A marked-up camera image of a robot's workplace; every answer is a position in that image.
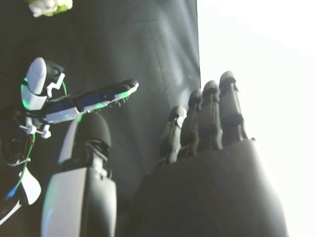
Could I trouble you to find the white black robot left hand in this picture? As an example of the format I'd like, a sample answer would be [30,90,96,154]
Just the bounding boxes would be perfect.
[40,70,289,237]

